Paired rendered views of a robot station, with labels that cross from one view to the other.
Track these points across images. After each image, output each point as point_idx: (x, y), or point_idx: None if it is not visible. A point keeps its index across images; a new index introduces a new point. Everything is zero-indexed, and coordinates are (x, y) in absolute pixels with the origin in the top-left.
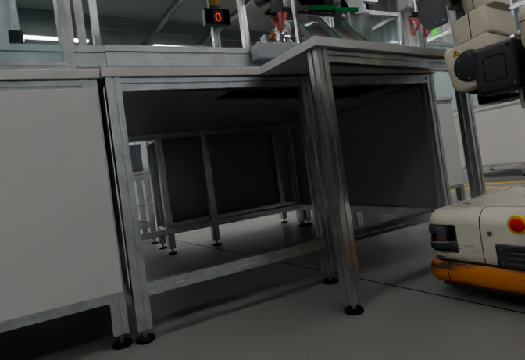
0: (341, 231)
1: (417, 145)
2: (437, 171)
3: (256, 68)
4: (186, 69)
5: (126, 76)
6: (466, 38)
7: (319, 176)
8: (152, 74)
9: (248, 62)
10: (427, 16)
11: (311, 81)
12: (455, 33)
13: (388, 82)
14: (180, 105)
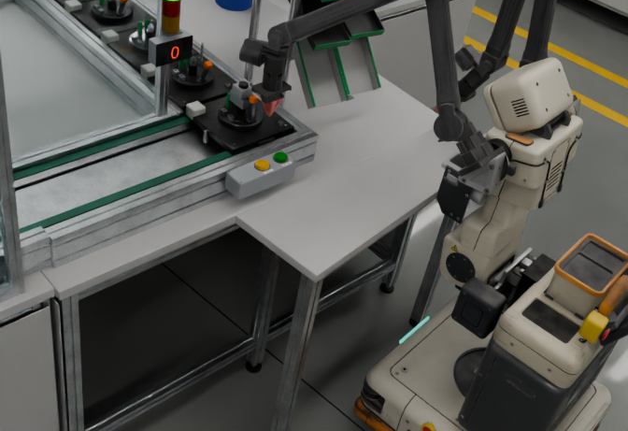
0: (285, 402)
1: None
2: (402, 225)
3: (233, 218)
4: (152, 253)
5: (86, 288)
6: (469, 246)
7: (271, 290)
8: (114, 275)
9: (220, 189)
10: (446, 201)
11: (298, 292)
12: (463, 234)
13: None
14: None
